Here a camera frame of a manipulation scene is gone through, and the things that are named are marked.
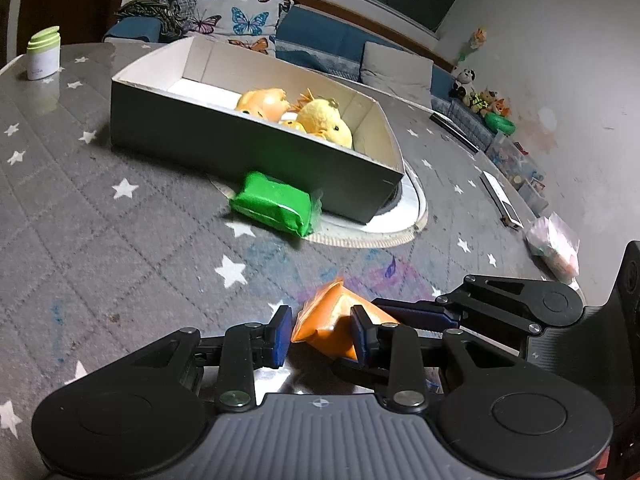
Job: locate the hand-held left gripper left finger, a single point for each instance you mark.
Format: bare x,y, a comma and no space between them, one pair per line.
282,336

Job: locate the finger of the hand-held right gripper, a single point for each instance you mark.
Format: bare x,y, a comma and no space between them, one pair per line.
417,312

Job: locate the grey cardboard box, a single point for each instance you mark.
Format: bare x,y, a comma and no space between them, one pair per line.
240,145

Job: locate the green packet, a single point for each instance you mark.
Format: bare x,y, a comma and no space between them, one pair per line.
275,205

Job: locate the butterfly print pillow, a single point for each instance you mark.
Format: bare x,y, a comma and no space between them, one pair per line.
240,17

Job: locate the blue sofa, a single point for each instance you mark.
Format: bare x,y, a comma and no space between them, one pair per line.
345,45

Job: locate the clear plastic bag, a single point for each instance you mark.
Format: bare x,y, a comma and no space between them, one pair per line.
552,245

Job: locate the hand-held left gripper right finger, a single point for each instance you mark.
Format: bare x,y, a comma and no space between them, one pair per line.
359,336

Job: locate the pile of small toys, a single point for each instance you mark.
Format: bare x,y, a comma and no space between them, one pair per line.
487,101

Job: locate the white flat box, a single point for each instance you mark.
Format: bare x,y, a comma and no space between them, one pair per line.
500,197

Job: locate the white jar with green lid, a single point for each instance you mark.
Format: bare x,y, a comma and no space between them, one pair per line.
42,55

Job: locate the grey cushion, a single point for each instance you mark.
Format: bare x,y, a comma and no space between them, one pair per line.
397,70

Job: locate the orange snack packet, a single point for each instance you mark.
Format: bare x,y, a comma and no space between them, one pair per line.
327,327

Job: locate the orange plush toy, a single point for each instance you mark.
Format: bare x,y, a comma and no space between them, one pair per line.
262,102

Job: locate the panda plush toy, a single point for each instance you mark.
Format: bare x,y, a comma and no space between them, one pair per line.
462,84

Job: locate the yellow plush toy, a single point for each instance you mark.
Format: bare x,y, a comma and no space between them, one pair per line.
325,120

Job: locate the clear storage bin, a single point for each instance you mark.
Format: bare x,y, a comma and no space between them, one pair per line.
520,170

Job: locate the patterned crumpled cloth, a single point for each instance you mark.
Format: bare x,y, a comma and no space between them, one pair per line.
157,10

